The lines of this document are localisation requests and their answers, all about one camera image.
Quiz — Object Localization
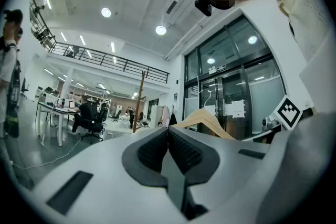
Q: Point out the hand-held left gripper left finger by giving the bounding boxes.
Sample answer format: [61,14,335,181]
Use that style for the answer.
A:
[15,126,186,224]

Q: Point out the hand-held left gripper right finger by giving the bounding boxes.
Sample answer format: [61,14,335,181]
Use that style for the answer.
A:
[167,125,275,224]

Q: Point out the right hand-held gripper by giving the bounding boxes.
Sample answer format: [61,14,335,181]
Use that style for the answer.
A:
[241,95,303,144]

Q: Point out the wooden clothes hanger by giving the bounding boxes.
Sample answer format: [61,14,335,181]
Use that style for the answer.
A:
[170,89,237,141]

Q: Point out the black framed glass door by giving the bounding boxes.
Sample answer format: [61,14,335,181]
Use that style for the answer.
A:
[183,14,287,141]

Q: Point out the black hanging bag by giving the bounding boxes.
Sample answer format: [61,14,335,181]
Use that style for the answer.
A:
[168,104,178,126]

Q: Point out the door sign plate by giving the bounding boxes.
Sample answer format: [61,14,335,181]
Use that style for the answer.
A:
[208,65,227,75]

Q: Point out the white office desk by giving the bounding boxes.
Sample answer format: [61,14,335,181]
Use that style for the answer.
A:
[35,101,79,147]

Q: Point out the pink hanging garment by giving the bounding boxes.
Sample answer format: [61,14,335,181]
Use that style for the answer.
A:
[161,105,171,126]

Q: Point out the brown wooden coat rack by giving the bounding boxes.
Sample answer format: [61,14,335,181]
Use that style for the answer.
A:
[132,70,147,134]

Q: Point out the person's cream knit sweater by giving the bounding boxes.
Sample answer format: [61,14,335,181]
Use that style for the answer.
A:
[258,0,336,224]

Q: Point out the black mezzanine railing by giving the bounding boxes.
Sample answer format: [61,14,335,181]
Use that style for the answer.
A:
[28,0,170,84]

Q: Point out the ceiling air vent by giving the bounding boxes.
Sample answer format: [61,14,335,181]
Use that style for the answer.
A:
[165,0,179,15]

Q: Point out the white floor cable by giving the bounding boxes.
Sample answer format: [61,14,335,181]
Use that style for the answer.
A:
[10,136,82,170]

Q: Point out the black head camera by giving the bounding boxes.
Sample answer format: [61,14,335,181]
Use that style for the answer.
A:
[194,0,212,17]

